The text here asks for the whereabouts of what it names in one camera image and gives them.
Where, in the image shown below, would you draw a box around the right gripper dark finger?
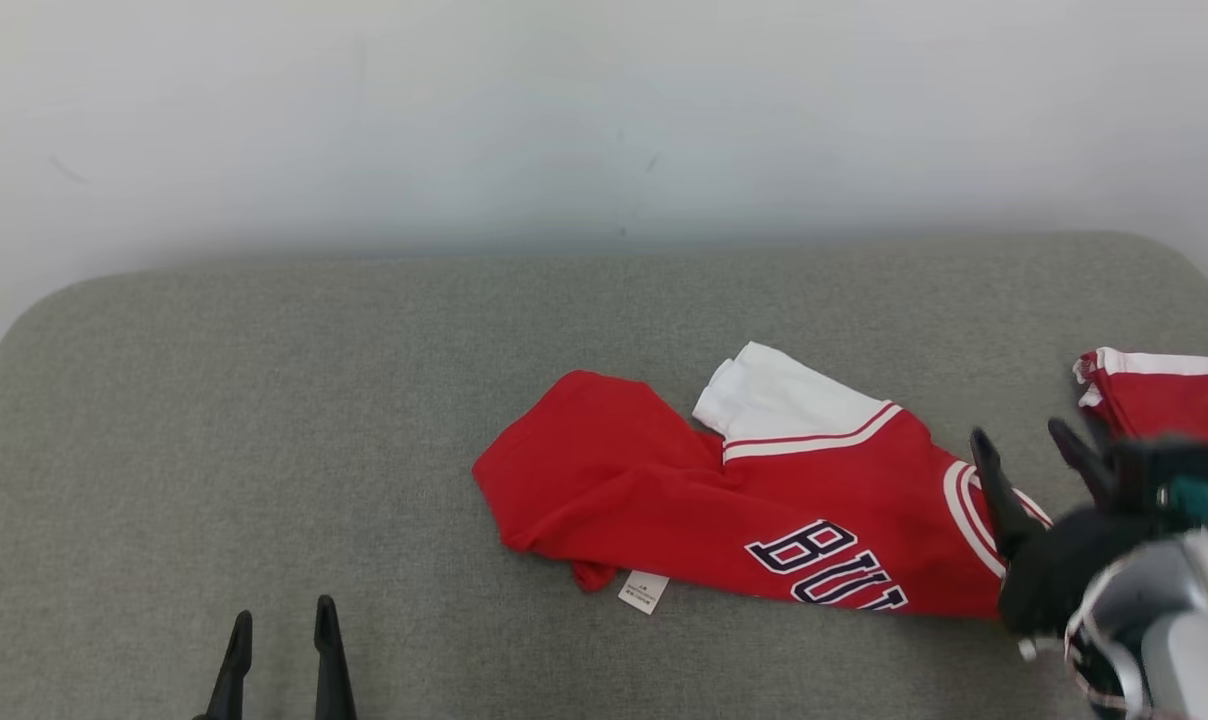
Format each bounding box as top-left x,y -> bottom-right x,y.
969,428 -> 1045,561
1047,417 -> 1120,506

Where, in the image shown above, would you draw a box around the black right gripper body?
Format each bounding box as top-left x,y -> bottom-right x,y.
997,505 -> 1165,636

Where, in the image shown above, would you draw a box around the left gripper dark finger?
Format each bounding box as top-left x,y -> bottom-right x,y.
194,610 -> 255,720
313,595 -> 358,720

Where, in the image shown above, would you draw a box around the red shorts with white stripe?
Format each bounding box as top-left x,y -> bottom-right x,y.
1072,347 -> 1208,501

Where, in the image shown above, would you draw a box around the red jersey with white sleeves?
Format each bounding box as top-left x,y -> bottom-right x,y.
472,342 -> 1055,618

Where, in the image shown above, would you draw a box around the black cable with teal plug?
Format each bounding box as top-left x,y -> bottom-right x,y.
1164,478 -> 1208,527

